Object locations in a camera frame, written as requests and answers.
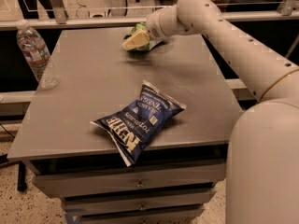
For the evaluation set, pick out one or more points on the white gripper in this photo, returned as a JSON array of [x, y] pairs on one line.
[[154, 26]]

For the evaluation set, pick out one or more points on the black floor stand leg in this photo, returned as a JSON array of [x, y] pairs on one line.
[[21, 185]]

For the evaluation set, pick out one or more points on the green rice chip bag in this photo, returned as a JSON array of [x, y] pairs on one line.
[[139, 39]]

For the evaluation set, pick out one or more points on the clear plastic water bottle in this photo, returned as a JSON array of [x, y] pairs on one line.
[[37, 55]]

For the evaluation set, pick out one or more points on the blue kettle chip bag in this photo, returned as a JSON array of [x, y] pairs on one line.
[[133, 128]]

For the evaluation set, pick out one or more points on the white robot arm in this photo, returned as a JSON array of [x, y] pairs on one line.
[[262, 177]]

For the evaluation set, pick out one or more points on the metal guard rail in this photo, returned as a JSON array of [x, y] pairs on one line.
[[98, 13]]

